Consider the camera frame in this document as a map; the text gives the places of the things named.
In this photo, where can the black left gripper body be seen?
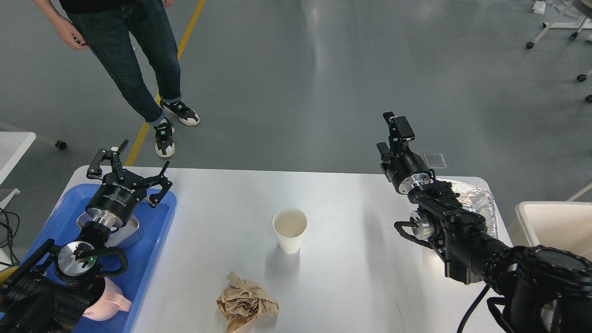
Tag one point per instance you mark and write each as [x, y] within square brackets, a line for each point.
[117, 198]

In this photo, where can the crumpled brown paper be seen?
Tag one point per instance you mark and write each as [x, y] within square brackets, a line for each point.
[243, 301]

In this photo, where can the clear floor plate right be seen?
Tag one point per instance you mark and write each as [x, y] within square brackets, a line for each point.
[435, 160]

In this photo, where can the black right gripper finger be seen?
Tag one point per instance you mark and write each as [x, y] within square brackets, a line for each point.
[386, 154]
[400, 135]

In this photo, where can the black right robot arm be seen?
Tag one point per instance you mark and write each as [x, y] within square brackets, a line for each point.
[539, 289]

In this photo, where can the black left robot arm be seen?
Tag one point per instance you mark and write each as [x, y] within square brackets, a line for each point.
[94, 256]

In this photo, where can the pink ribbed mug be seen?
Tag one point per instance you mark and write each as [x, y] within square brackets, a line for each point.
[108, 300]

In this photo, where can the blue plastic tray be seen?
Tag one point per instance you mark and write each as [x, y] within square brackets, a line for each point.
[154, 224]

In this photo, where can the person in dark clothes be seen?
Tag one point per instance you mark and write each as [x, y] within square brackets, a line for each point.
[106, 27]

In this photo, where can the white rolling chair base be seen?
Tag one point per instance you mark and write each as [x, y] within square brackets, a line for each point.
[560, 59]

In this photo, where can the white paper cup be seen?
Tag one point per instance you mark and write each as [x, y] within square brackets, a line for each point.
[290, 225]

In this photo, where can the stainless steel rectangular tray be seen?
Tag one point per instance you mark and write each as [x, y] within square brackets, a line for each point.
[122, 236]

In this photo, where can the beige plastic bin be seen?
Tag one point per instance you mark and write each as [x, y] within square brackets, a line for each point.
[562, 225]

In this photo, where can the aluminium foil tray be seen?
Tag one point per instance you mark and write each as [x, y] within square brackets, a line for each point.
[479, 200]

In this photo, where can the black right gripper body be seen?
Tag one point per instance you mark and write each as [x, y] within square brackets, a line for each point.
[406, 170]

